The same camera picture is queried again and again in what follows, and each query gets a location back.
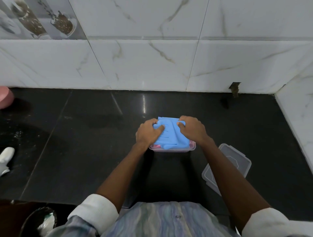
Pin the person's right hand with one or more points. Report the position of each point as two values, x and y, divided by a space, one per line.
194 130

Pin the person's left hand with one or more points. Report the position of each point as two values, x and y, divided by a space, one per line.
146 133

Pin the person's right thumb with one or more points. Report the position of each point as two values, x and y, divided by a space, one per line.
181 125

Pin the person's left thumb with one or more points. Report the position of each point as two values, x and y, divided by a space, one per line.
159 129

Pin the blue rubber gloves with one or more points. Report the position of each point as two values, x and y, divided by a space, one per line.
171 135

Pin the person's left forearm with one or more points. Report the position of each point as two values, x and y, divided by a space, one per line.
122 175

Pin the person's right forearm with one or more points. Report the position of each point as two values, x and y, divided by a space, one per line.
232 180

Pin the clear plastic container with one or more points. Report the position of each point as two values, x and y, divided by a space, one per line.
171 149

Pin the clear plastic container lid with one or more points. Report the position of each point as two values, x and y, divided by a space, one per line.
229 168

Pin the pastel striped shirt white cuffs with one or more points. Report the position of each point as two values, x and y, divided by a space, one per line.
166 219

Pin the white plastic object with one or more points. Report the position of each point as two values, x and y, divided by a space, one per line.
6 157

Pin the pink round object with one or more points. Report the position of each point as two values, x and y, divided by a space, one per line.
5 97

